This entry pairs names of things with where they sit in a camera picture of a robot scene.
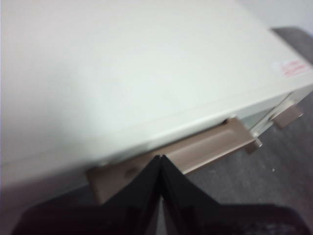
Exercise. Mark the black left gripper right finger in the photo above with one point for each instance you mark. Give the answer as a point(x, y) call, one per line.
point(215, 220)

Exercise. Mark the beige oven knob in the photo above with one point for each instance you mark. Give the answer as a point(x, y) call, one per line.
point(288, 116)

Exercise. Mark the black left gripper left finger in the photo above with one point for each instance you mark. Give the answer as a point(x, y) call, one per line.
point(110, 218)

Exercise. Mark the white toaster oven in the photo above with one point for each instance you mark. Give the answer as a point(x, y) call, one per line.
point(146, 73)

